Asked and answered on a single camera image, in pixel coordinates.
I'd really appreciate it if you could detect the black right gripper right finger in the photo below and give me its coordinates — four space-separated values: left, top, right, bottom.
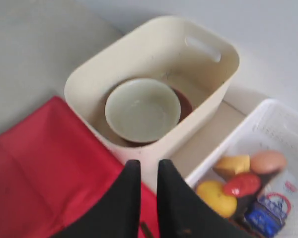
157 159 251 238

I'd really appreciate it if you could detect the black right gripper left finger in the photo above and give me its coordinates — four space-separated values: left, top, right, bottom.
53 160 141 238

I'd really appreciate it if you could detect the yellow lemon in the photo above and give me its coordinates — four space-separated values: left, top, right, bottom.
196 180 237 218

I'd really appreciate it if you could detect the yellow cheese wedge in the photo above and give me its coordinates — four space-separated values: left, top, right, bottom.
213 155 250 179

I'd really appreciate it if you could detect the red sausage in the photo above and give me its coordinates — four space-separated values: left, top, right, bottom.
223 173 262 198

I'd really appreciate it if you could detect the blue white milk carton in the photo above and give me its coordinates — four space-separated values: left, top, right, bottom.
236 168 298 238

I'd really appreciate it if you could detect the brown egg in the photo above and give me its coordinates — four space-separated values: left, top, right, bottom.
250 150 288 174

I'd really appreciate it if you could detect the brown round plate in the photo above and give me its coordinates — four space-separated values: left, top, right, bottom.
124 88 193 147

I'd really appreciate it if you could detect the white ceramic bowl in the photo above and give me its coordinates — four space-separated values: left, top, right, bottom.
105 78 181 143

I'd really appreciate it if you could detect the red tablecloth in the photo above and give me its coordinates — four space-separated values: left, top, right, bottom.
0 97 159 238

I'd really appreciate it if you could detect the white perforated plastic basket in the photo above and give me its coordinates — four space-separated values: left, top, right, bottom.
185 98 298 238

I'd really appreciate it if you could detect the cream plastic tub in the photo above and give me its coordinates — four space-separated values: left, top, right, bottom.
64 16 239 191

